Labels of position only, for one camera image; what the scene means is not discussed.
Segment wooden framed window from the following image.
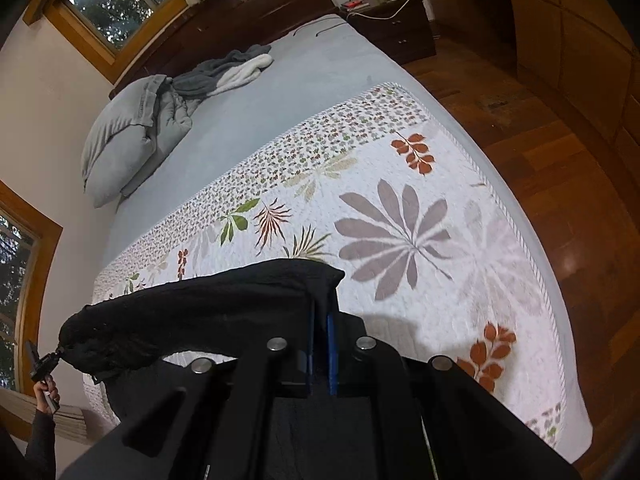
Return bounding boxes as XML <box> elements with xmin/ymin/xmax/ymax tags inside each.
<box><xmin>23</xmin><ymin>0</ymin><xmax>186</xmax><ymax>84</ymax></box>

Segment dark wooden headboard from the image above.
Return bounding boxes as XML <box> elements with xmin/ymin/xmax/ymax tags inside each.
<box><xmin>110</xmin><ymin>0</ymin><xmax>336</xmax><ymax>98</ymax></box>

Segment bed with grey sheet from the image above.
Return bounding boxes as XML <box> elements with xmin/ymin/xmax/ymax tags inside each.
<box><xmin>93</xmin><ymin>15</ymin><xmax>593</xmax><ymax>461</ymax></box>

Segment person's left forearm black sleeve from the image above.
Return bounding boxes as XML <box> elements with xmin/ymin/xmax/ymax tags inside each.
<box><xmin>25</xmin><ymin>410</ymin><xmax>56</xmax><ymax>480</ymax></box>

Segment grey folded duvet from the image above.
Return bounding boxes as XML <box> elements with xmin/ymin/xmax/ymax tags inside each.
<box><xmin>80</xmin><ymin>75</ymin><xmax>201</xmax><ymax>208</ymax></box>

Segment floral white quilt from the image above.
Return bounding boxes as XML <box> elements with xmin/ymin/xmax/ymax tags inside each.
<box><xmin>93</xmin><ymin>84</ymin><xmax>567</xmax><ymax>446</ymax></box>

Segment beige side curtain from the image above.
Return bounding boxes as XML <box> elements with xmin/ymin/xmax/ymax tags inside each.
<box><xmin>0</xmin><ymin>388</ymin><xmax>103</xmax><ymax>444</ymax></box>

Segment black padded pants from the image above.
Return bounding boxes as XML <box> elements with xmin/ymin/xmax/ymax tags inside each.
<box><xmin>57</xmin><ymin>257</ymin><xmax>432</xmax><ymax>480</ymax></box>

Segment grey white fleece blanket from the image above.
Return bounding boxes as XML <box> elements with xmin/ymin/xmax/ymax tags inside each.
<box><xmin>170</xmin><ymin>44</ymin><xmax>273</xmax><ymax>100</ymax></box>

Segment dark wooden nightstand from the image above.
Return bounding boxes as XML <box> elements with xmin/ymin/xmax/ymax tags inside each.
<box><xmin>341</xmin><ymin>0</ymin><xmax>436</xmax><ymax>65</ymax></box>

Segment person's left hand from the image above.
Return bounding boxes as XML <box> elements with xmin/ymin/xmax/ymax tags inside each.
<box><xmin>34</xmin><ymin>375</ymin><xmax>60</xmax><ymax>417</ymax></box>

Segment wooden wardrobe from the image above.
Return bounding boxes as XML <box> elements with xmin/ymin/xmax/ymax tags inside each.
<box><xmin>430</xmin><ymin>0</ymin><xmax>639</xmax><ymax>205</ymax></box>

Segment wooden side window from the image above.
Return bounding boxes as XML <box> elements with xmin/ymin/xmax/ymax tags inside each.
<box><xmin>1</xmin><ymin>184</ymin><xmax>63</xmax><ymax>394</ymax></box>

